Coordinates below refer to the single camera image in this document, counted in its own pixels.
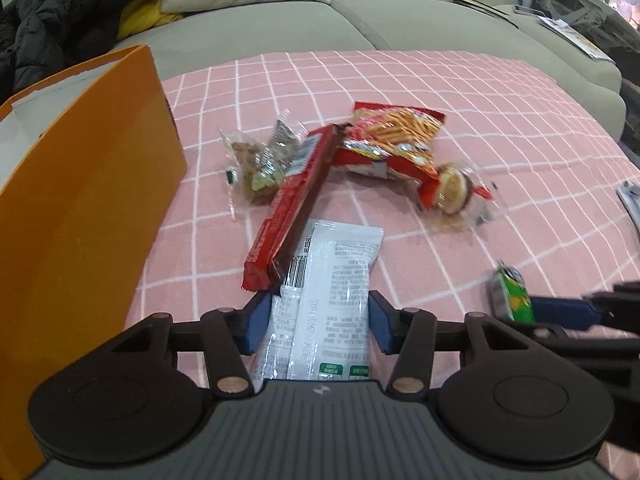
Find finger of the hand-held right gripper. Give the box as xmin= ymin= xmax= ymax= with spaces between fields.
xmin=530 ymin=282 xmax=640 ymax=333
xmin=502 ymin=320 xmax=640 ymax=391

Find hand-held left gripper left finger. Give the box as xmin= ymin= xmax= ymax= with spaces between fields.
xmin=112 ymin=290 xmax=273 ymax=396

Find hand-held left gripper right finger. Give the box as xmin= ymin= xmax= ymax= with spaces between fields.
xmin=369 ymin=290 xmax=528 ymax=395

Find green snack packet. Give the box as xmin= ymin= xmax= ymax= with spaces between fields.
xmin=489 ymin=265 xmax=536 ymax=323

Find white snack packet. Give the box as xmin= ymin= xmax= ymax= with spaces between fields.
xmin=250 ymin=217 xmax=385 ymax=383

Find long red bar packet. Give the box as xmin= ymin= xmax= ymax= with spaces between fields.
xmin=242 ymin=124 xmax=351 ymax=293

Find clear round biscuit packet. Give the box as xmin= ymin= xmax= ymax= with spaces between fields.
xmin=425 ymin=160 xmax=498 ymax=228

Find clear nut packet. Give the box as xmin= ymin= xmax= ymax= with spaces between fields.
xmin=220 ymin=119 xmax=321 ymax=206

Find orange cardboard box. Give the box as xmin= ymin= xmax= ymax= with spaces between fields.
xmin=0 ymin=44 xmax=188 ymax=480

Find red stick snack bag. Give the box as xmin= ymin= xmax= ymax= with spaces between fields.
xmin=332 ymin=101 xmax=447 ymax=211

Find pink checked tablecloth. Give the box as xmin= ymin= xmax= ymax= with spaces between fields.
xmin=122 ymin=50 xmax=640 ymax=480

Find books on sofa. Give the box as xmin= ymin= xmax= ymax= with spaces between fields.
xmin=537 ymin=16 xmax=603 ymax=61

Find beige sofa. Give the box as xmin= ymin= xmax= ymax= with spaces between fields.
xmin=107 ymin=0 xmax=628 ymax=136

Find dark book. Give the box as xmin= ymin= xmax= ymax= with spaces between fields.
xmin=452 ymin=0 xmax=521 ymax=28

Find yellow cloth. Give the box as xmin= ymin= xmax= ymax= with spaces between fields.
xmin=117 ymin=0 xmax=183 ymax=41

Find black down jacket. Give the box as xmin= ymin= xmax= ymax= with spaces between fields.
xmin=0 ymin=0 xmax=171 ymax=96

